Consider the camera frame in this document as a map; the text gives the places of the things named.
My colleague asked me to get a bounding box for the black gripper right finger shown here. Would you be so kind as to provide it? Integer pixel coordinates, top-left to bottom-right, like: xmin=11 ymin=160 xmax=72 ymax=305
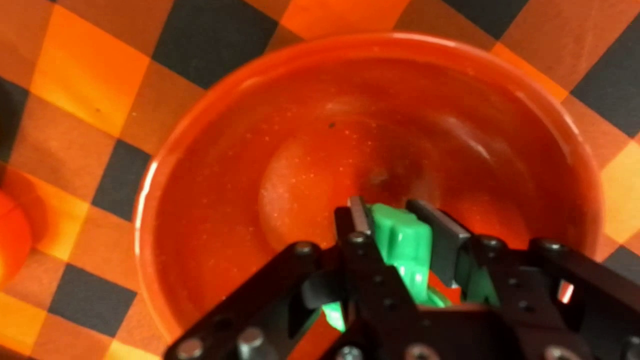
xmin=403 ymin=196 xmax=536 ymax=316

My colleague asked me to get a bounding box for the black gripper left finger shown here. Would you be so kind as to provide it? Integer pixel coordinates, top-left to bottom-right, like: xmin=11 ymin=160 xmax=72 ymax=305
xmin=285 ymin=198 xmax=426 ymax=360

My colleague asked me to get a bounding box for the green toy broccoli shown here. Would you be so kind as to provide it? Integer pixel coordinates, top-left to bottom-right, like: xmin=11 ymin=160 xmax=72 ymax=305
xmin=321 ymin=202 xmax=502 ymax=333

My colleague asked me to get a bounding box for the red bowl holding broccoli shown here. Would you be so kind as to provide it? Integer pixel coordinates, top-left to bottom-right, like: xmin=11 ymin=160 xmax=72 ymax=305
xmin=136 ymin=33 xmax=601 ymax=336

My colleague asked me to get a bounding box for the red toy tomato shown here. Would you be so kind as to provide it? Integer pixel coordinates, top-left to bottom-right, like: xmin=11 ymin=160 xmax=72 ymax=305
xmin=0 ymin=192 xmax=32 ymax=284

